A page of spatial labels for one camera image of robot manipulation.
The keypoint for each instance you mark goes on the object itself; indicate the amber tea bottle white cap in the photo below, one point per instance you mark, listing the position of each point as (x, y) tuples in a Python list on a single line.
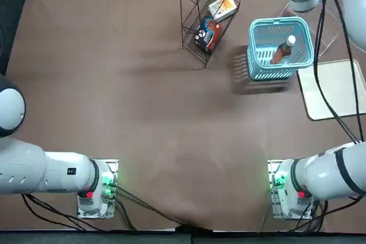
[(281, 52)]

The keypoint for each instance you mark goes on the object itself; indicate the white orange cracker box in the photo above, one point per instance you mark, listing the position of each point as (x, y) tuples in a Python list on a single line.
[(224, 8)]

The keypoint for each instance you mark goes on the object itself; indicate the light blue plastic shopping basket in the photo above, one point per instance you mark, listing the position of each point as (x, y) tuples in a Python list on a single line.
[(252, 38)]

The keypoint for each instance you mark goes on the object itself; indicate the cream plastic tray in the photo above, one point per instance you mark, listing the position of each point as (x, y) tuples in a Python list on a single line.
[(310, 98)]

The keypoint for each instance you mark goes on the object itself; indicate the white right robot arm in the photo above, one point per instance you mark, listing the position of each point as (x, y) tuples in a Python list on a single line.
[(323, 175)]

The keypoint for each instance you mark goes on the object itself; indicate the dark brown cookie box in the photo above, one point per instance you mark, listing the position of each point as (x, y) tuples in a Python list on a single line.
[(208, 36)]

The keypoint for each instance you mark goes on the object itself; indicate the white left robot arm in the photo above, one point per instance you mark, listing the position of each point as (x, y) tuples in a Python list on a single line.
[(57, 172)]

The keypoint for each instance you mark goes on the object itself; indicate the clear acrylic shelf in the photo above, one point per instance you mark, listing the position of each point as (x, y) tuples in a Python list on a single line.
[(328, 41)]

